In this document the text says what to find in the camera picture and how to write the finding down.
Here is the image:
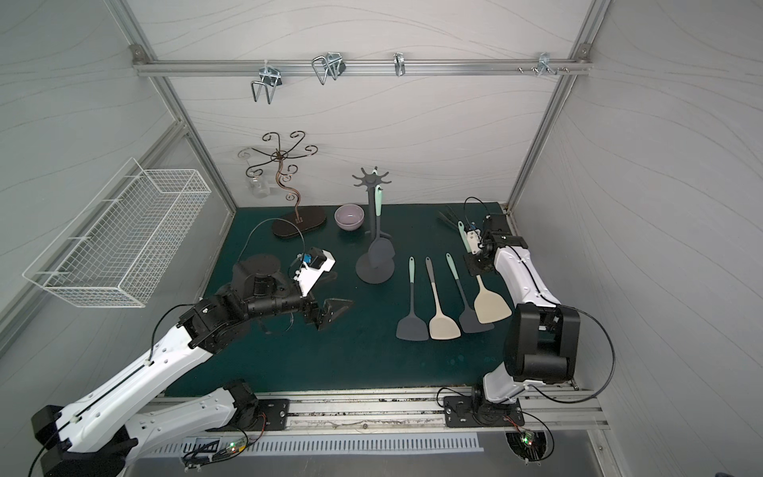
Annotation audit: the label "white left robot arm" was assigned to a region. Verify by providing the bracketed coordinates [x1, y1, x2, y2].
[31, 248, 353, 476]

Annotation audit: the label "aluminium rail with hooks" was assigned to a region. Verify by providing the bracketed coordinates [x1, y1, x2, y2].
[128, 44, 593, 101]

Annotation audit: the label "grey spatula mint handle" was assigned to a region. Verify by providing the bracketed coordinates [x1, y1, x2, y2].
[395, 256, 429, 342]

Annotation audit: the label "beige spoon mint handle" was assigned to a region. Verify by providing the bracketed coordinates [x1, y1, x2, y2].
[457, 221, 514, 326]

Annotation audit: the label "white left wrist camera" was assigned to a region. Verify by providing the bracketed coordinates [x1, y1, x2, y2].
[294, 248, 336, 297]

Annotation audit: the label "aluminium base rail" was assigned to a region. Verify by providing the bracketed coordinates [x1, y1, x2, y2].
[118, 386, 609, 439]

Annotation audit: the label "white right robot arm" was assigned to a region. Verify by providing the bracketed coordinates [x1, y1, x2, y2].
[465, 215, 580, 405]

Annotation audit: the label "lilac ceramic bowl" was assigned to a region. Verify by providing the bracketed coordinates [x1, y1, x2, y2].
[334, 204, 366, 232]

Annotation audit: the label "grey slotted turner mint handle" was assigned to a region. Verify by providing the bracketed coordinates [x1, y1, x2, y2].
[445, 252, 494, 334]

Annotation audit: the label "glass on mug tree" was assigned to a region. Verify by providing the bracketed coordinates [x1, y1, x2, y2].
[238, 147, 270, 199]

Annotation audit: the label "black tongs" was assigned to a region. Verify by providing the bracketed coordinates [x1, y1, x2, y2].
[437, 205, 472, 233]

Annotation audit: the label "white wire basket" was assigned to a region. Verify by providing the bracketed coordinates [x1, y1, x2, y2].
[22, 158, 211, 308]

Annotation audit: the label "grey utensil mint handle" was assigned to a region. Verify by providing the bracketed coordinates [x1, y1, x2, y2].
[368, 185, 395, 268]

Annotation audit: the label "beige spatula grey handle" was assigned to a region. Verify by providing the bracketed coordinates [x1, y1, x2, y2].
[425, 256, 461, 341]

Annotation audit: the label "grey utensil rack stand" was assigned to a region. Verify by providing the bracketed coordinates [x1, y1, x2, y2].
[355, 167, 395, 285]

